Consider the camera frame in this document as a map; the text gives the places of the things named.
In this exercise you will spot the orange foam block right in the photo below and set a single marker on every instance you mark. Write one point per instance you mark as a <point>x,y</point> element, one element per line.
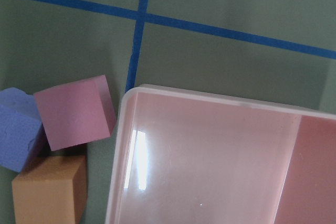
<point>51,190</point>

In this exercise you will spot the pink plastic bin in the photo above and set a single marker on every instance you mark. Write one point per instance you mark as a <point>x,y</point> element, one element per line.
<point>183,156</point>

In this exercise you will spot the pink foam block right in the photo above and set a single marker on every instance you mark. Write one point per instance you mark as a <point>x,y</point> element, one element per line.
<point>76,113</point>

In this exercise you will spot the purple foam block right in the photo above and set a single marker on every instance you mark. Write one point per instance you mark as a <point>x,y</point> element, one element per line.
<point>21,129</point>

